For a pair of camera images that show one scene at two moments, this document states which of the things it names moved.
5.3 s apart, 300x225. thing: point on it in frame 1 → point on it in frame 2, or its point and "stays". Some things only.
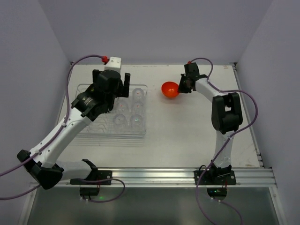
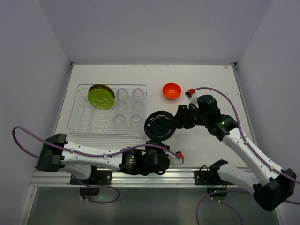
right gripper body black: [184, 84] → [179, 117]
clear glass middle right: [138, 107] stays
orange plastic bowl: [170, 89] stays
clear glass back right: [138, 94] stays
